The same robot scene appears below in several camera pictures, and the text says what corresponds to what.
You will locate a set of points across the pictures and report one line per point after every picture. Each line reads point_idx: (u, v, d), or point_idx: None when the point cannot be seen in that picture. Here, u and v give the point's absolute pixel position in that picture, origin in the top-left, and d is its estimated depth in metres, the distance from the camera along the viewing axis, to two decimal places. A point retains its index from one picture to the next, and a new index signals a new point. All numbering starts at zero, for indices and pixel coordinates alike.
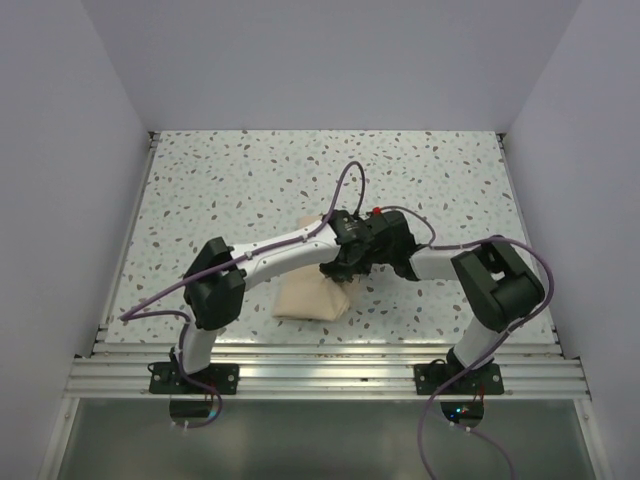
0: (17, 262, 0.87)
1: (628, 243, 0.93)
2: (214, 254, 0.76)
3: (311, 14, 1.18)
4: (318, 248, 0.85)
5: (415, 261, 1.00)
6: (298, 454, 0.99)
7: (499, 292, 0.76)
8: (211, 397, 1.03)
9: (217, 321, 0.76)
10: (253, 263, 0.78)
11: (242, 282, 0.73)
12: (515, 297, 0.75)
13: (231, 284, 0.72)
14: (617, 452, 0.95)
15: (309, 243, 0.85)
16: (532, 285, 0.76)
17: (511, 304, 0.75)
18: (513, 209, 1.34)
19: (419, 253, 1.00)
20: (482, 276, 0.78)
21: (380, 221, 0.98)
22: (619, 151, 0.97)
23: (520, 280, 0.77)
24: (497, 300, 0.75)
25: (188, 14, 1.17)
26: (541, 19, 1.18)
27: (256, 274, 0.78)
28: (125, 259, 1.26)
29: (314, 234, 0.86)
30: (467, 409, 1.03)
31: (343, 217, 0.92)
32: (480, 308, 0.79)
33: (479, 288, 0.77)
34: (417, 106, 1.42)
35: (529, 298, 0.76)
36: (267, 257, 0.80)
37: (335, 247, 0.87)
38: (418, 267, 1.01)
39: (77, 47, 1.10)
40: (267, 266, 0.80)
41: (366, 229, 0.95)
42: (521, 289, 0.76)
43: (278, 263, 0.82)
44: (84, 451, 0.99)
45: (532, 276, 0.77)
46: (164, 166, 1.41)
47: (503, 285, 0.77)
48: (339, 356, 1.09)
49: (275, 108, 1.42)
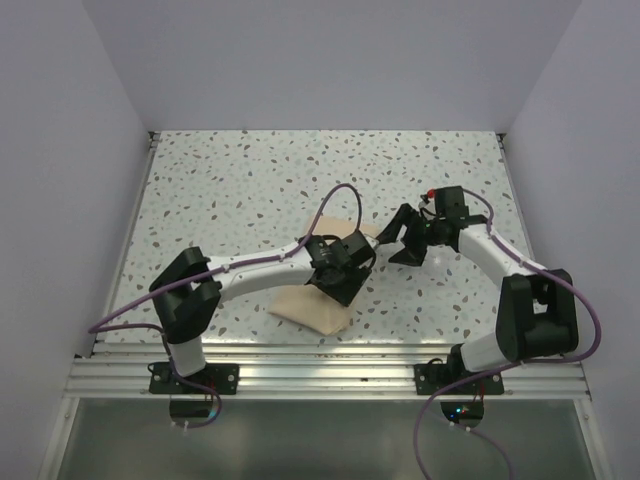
0: (18, 261, 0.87)
1: (629, 242, 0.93)
2: (190, 263, 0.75)
3: (310, 14, 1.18)
4: (294, 268, 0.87)
5: (464, 236, 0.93)
6: (298, 454, 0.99)
7: (531, 334, 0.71)
8: (211, 397, 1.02)
9: (187, 333, 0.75)
10: (230, 275, 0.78)
11: (217, 292, 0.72)
12: (548, 343, 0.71)
13: (205, 296, 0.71)
14: (617, 452, 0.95)
15: (286, 262, 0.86)
16: (570, 338, 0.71)
17: (538, 346, 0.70)
18: (513, 209, 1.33)
19: (472, 231, 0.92)
20: (526, 310, 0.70)
21: (358, 241, 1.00)
22: (619, 153, 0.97)
23: (559, 328, 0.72)
24: (527, 338, 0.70)
25: (188, 13, 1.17)
26: (541, 19, 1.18)
27: (231, 287, 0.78)
28: (125, 259, 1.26)
29: (291, 254, 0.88)
30: (467, 409, 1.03)
31: (318, 242, 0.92)
32: (504, 333, 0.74)
33: (516, 320, 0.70)
34: (417, 105, 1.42)
35: (559, 347, 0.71)
36: (243, 272, 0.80)
37: (309, 269, 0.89)
38: (463, 242, 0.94)
39: (77, 46, 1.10)
40: (242, 281, 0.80)
41: (342, 250, 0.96)
42: (555, 337, 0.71)
43: (254, 279, 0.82)
44: (85, 451, 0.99)
45: (576, 331, 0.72)
46: (164, 166, 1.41)
47: (541, 324, 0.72)
48: (339, 356, 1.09)
49: (275, 108, 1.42)
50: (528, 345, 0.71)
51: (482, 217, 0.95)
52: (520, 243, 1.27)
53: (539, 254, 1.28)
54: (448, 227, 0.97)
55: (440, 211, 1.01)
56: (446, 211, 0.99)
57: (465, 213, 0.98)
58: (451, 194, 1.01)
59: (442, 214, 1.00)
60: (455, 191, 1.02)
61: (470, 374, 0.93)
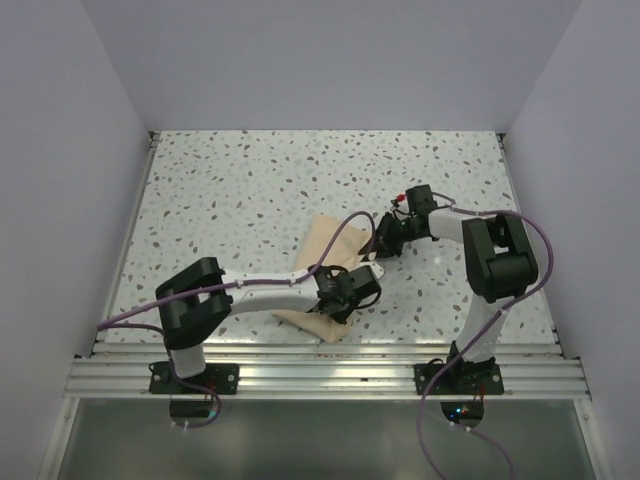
0: (17, 261, 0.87)
1: (629, 241, 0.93)
2: (205, 274, 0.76)
3: (310, 14, 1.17)
4: (301, 295, 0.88)
5: (431, 217, 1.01)
6: (298, 455, 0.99)
7: (494, 263, 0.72)
8: (210, 397, 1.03)
9: (187, 340, 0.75)
10: (241, 292, 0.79)
11: (227, 306, 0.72)
12: (511, 270, 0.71)
13: (215, 308, 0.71)
14: (617, 452, 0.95)
15: (294, 288, 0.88)
16: (530, 264, 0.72)
17: (503, 275, 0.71)
18: (513, 209, 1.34)
19: (438, 211, 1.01)
20: (483, 242, 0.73)
21: (364, 274, 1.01)
22: (619, 153, 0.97)
23: (519, 257, 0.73)
24: (490, 266, 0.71)
25: (188, 13, 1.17)
26: (542, 19, 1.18)
27: (242, 303, 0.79)
28: (125, 259, 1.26)
29: (300, 281, 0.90)
30: (467, 409, 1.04)
31: (325, 273, 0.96)
32: (473, 275, 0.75)
33: (477, 252, 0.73)
34: (417, 105, 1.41)
35: (523, 276, 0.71)
36: (254, 291, 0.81)
37: (313, 300, 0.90)
38: (432, 222, 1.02)
39: (77, 47, 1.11)
40: (253, 299, 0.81)
41: (348, 282, 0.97)
42: (517, 264, 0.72)
43: (264, 299, 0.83)
44: (84, 451, 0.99)
45: (533, 257, 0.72)
46: (164, 166, 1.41)
47: (502, 256, 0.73)
48: (339, 356, 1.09)
49: (276, 108, 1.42)
50: (492, 273, 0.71)
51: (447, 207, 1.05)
52: None
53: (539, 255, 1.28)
54: (420, 221, 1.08)
55: (412, 209, 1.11)
56: (417, 207, 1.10)
57: (433, 207, 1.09)
58: (419, 190, 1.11)
59: (414, 211, 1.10)
60: (424, 190, 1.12)
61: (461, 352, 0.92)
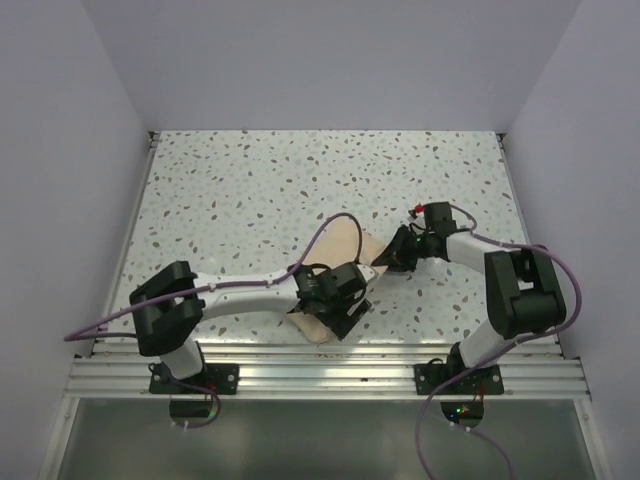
0: (17, 261, 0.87)
1: (630, 241, 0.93)
2: (176, 278, 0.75)
3: (310, 13, 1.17)
4: (280, 295, 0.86)
5: (449, 242, 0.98)
6: (298, 454, 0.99)
7: (519, 302, 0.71)
8: (211, 398, 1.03)
9: (164, 347, 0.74)
10: (213, 296, 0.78)
11: (198, 310, 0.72)
12: (536, 309, 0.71)
13: (186, 313, 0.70)
14: (617, 452, 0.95)
15: (272, 289, 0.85)
16: (558, 305, 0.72)
17: (528, 314, 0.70)
18: (513, 209, 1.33)
19: (457, 235, 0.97)
20: (511, 279, 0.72)
21: (348, 270, 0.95)
22: (619, 153, 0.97)
23: (546, 297, 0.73)
24: (517, 305, 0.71)
25: (188, 13, 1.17)
26: (542, 18, 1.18)
27: (215, 307, 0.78)
28: (125, 260, 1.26)
29: (279, 281, 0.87)
30: (466, 409, 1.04)
31: (307, 272, 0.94)
32: (495, 311, 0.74)
33: (504, 289, 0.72)
34: (417, 105, 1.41)
35: (547, 316, 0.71)
36: (228, 293, 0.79)
37: (293, 299, 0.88)
38: (449, 247, 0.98)
39: (77, 47, 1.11)
40: (226, 302, 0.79)
41: (330, 281, 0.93)
42: (542, 304, 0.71)
43: (239, 301, 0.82)
44: (84, 451, 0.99)
45: (561, 298, 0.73)
46: (164, 166, 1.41)
47: (527, 294, 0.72)
48: (339, 356, 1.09)
49: (275, 108, 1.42)
50: (519, 312, 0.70)
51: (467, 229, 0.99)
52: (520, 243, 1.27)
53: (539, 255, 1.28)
54: (438, 241, 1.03)
55: (429, 226, 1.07)
56: (435, 225, 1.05)
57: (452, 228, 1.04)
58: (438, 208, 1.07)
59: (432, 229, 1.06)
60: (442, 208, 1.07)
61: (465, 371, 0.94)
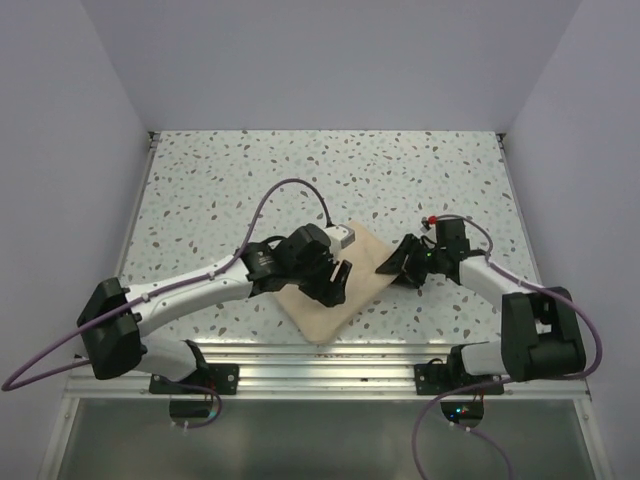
0: (18, 262, 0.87)
1: (629, 241, 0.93)
2: (107, 297, 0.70)
3: (310, 14, 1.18)
4: (228, 285, 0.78)
5: (461, 266, 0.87)
6: (298, 454, 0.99)
7: (537, 354, 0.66)
8: (211, 397, 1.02)
9: (117, 368, 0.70)
10: (150, 306, 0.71)
11: (134, 327, 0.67)
12: (554, 361, 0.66)
13: (122, 333, 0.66)
14: (617, 452, 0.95)
15: (217, 280, 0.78)
16: (577, 355, 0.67)
17: (545, 366, 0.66)
18: (513, 209, 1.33)
19: (472, 260, 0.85)
20: (529, 329, 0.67)
21: (302, 235, 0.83)
22: (618, 153, 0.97)
23: (566, 346, 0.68)
24: (534, 356, 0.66)
25: (188, 13, 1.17)
26: (542, 19, 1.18)
27: (155, 316, 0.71)
28: (125, 260, 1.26)
29: (223, 269, 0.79)
30: (466, 409, 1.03)
31: (259, 250, 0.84)
32: (509, 358, 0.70)
33: (521, 340, 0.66)
34: (417, 105, 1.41)
35: (565, 367, 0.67)
36: (167, 298, 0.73)
37: (248, 284, 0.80)
38: (461, 269, 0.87)
39: (77, 47, 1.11)
40: (167, 308, 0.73)
41: (286, 252, 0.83)
42: (561, 355, 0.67)
43: (182, 302, 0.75)
44: (84, 451, 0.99)
45: (582, 348, 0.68)
46: (164, 166, 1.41)
47: (545, 343, 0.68)
48: (339, 356, 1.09)
49: (275, 108, 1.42)
50: (536, 364, 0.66)
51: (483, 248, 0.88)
52: (520, 243, 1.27)
53: (539, 255, 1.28)
54: (449, 262, 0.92)
55: (439, 242, 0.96)
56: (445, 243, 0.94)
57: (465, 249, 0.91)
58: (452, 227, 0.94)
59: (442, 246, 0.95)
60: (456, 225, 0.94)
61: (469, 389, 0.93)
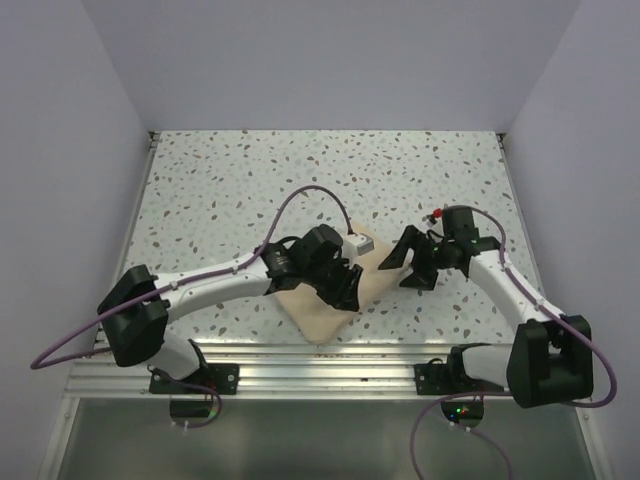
0: (17, 261, 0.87)
1: (630, 241, 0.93)
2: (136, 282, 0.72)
3: (310, 13, 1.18)
4: (248, 280, 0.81)
5: (475, 266, 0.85)
6: (298, 455, 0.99)
7: (544, 383, 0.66)
8: (211, 397, 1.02)
9: (138, 355, 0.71)
10: (178, 293, 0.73)
11: (163, 312, 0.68)
12: (560, 390, 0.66)
13: (151, 316, 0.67)
14: (617, 452, 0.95)
15: (239, 275, 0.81)
16: (585, 385, 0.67)
17: (551, 395, 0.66)
18: (513, 209, 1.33)
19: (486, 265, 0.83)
20: (542, 361, 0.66)
21: (316, 235, 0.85)
22: (619, 153, 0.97)
23: (574, 377, 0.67)
24: (541, 385, 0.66)
25: (188, 13, 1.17)
26: (542, 18, 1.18)
27: (181, 305, 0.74)
28: (125, 259, 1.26)
29: (245, 266, 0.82)
30: (467, 409, 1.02)
31: (276, 250, 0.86)
32: (513, 380, 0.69)
33: (530, 371, 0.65)
34: (417, 105, 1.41)
35: (571, 396, 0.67)
36: (193, 289, 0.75)
37: (266, 281, 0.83)
38: (476, 268, 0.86)
39: (77, 47, 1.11)
40: (193, 298, 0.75)
41: (301, 252, 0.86)
42: (567, 385, 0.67)
43: (206, 294, 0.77)
44: (84, 451, 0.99)
45: (591, 380, 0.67)
46: (164, 166, 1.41)
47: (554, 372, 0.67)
48: (339, 356, 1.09)
49: (276, 107, 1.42)
50: (541, 391, 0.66)
51: (495, 240, 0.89)
52: (520, 243, 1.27)
53: (539, 255, 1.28)
54: (458, 251, 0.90)
55: (448, 233, 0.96)
56: (455, 233, 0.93)
57: (475, 236, 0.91)
58: (460, 215, 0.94)
59: (451, 237, 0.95)
60: (464, 215, 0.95)
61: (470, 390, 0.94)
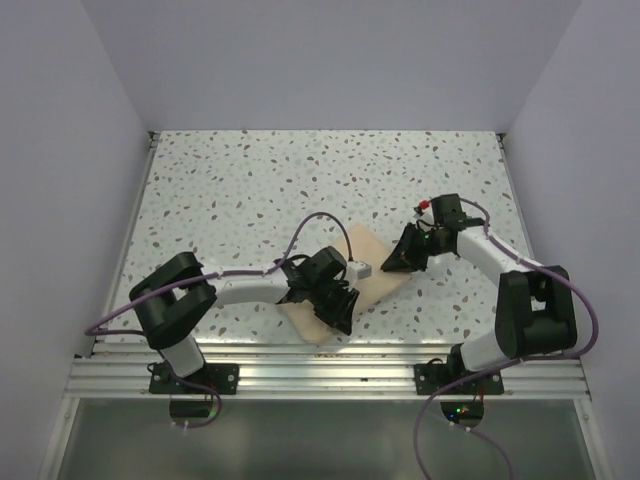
0: (17, 262, 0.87)
1: (630, 241, 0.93)
2: (184, 267, 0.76)
3: (310, 13, 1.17)
4: (274, 284, 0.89)
5: (461, 238, 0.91)
6: (298, 455, 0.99)
7: (531, 329, 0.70)
8: (211, 397, 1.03)
9: (172, 337, 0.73)
10: (222, 282, 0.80)
11: (212, 294, 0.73)
12: (546, 338, 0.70)
13: (201, 297, 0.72)
14: (617, 452, 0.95)
15: (267, 278, 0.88)
16: (570, 335, 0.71)
17: (539, 342, 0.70)
18: (513, 209, 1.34)
19: (469, 234, 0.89)
20: (525, 305, 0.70)
21: (326, 256, 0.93)
22: (619, 153, 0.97)
23: (559, 325, 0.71)
24: (527, 332, 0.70)
25: (187, 13, 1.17)
26: (543, 18, 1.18)
27: (222, 294, 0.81)
28: (125, 260, 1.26)
29: (272, 271, 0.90)
30: (467, 409, 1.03)
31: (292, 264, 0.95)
32: (503, 331, 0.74)
33: (515, 314, 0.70)
34: (417, 105, 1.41)
35: (558, 344, 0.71)
36: (234, 281, 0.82)
37: (283, 289, 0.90)
38: (460, 241, 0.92)
39: (77, 47, 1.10)
40: (232, 289, 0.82)
41: (311, 269, 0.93)
42: (553, 334, 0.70)
43: (241, 289, 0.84)
44: (84, 452, 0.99)
45: (574, 326, 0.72)
46: (164, 166, 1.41)
47: (539, 319, 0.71)
48: (339, 356, 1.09)
49: (276, 107, 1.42)
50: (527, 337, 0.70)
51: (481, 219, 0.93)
52: (520, 243, 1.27)
53: (539, 255, 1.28)
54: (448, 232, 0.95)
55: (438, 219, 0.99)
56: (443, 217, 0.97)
57: (463, 217, 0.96)
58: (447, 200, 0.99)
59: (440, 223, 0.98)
60: (452, 203, 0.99)
61: (466, 376, 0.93)
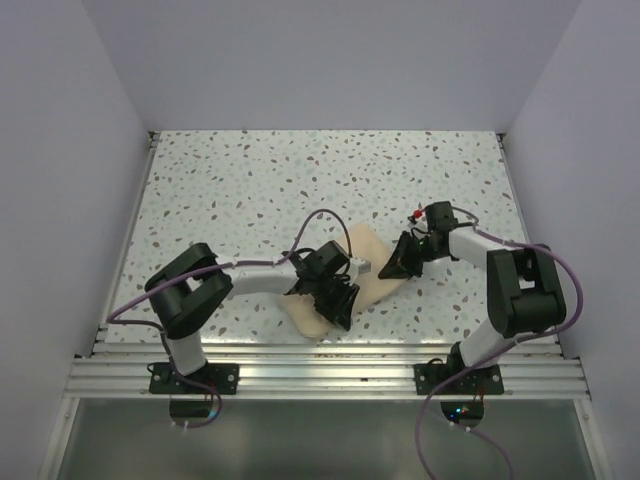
0: (17, 262, 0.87)
1: (630, 241, 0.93)
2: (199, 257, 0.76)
3: (310, 14, 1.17)
4: (285, 274, 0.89)
5: (453, 237, 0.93)
6: (298, 455, 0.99)
7: (519, 301, 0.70)
8: (211, 397, 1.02)
9: (189, 327, 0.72)
10: (236, 272, 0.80)
11: (228, 282, 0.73)
12: (535, 309, 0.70)
13: (218, 285, 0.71)
14: (617, 452, 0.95)
15: (277, 269, 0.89)
16: (558, 308, 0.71)
17: (529, 315, 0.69)
18: (513, 209, 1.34)
19: (458, 233, 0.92)
20: (511, 278, 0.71)
21: (331, 249, 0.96)
22: (619, 152, 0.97)
23: (548, 297, 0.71)
24: (515, 303, 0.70)
25: (187, 14, 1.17)
26: (542, 18, 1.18)
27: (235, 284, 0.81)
28: (125, 260, 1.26)
29: (281, 262, 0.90)
30: (467, 409, 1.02)
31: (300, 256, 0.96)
32: (494, 308, 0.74)
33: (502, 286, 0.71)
34: (417, 105, 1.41)
35: (548, 316, 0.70)
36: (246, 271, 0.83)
37: (292, 280, 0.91)
38: (454, 243, 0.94)
39: (77, 48, 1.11)
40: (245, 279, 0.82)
41: (317, 261, 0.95)
42: (542, 307, 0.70)
43: (253, 280, 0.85)
44: (84, 451, 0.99)
45: (561, 298, 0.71)
46: (164, 166, 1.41)
47: (527, 293, 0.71)
48: (339, 356, 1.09)
49: (275, 107, 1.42)
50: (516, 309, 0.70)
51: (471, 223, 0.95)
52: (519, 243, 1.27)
53: None
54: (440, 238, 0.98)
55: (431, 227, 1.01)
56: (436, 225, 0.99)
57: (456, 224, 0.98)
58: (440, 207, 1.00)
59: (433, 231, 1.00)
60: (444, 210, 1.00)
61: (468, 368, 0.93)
